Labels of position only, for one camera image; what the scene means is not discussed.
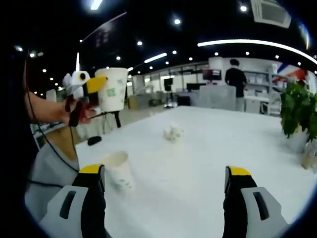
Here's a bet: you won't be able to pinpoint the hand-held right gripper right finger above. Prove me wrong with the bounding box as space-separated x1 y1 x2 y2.
222 165 290 238

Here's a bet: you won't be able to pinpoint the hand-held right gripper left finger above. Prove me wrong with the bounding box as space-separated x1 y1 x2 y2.
39 163 107 238

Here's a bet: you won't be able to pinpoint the white printed paper cup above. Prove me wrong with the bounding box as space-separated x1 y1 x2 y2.
102 151 134 192
95 67 129 113

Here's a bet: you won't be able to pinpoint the pile of paper cups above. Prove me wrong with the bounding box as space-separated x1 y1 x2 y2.
162 121 184 144

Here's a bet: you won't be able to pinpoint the person's left hand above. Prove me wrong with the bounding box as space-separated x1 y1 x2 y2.
61 98 98 128

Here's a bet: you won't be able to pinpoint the black tripod stand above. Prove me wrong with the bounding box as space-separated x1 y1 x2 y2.
101 111 122 128

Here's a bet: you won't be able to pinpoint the small wooden cabinet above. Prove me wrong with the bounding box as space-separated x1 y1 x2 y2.
128 95 139 109

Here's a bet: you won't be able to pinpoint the black computer mouse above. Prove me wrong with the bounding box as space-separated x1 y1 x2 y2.
87 135 103 146

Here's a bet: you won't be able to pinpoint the white table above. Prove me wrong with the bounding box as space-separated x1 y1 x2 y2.
74 106 313 238

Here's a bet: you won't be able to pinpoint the black box on tripod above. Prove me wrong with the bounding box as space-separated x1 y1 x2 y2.
164 78 174 109

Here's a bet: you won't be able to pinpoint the black computer monitor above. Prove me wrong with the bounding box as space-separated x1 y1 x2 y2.
186 83 206 91

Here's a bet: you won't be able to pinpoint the round ceiling downlights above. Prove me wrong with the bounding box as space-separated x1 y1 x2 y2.
14 4 302 95

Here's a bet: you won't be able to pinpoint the grey partition screen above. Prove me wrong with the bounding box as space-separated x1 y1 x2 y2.
199 85 236 111

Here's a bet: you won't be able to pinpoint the potted green plant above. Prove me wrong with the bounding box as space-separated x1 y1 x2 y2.
279 79 317 153

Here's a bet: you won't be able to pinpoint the white shelving unit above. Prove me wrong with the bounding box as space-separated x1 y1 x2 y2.
244 69 275 87

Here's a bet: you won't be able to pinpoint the curved ceiling light strip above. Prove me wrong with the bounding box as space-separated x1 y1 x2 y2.
197 39 317 64

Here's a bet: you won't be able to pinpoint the ceiling air conditioner vent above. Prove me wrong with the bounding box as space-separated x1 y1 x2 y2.
250 0 292 28

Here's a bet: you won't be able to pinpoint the black cable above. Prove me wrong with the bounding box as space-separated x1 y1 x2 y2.
24 51 80 186

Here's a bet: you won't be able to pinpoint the dark wall display screen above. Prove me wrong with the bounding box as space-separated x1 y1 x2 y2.
202 68 222 81

